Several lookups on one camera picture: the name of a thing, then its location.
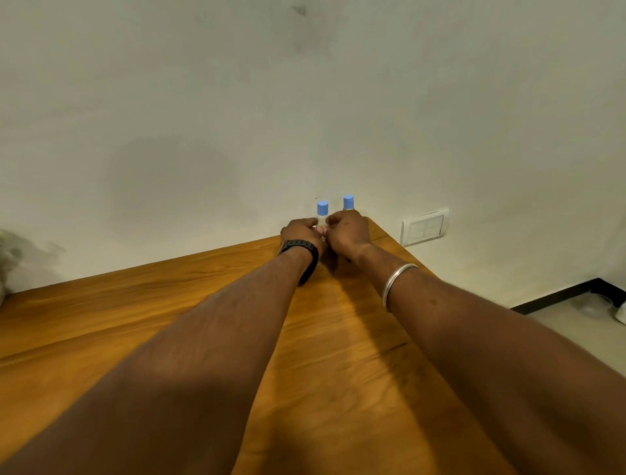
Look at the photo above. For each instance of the person's right hand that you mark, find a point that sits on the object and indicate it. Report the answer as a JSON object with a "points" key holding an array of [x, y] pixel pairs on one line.
{"points": [[349, 232]]}

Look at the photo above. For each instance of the person's left hand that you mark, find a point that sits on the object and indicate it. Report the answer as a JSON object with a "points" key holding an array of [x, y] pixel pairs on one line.
{"points": [[301, 232]]}

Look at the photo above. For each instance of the clear small bottle red label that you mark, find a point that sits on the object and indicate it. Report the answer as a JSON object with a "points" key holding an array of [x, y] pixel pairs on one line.
{"points": [[322, 220]]}

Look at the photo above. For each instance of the person's left forearm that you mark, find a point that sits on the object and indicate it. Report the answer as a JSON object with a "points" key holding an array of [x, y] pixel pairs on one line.
{"points": [[195, 367]]}

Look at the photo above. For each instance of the person's right forearm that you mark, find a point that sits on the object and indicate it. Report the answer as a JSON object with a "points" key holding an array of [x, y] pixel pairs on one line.
{"points": [[489, 362]]}

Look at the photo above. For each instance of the black wristwatch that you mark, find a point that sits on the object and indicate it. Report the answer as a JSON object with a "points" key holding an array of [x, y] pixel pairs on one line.
{"points": [[305, 247]]}

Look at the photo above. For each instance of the silver bangle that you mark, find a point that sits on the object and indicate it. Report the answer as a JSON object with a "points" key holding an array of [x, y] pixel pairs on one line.
{"points": [[393, 281]]}

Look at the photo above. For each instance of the translucent plastic object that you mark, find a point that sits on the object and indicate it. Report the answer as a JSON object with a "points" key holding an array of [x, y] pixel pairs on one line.
{"points": [[592, 306]]}

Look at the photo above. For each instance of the white flowers in white pot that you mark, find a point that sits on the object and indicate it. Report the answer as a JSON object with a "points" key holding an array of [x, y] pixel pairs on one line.
{"points": [[7, 254]]}

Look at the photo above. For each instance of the white wall switch plate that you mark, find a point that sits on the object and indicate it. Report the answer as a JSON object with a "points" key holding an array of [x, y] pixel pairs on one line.
{"points": [[424, 227]]}

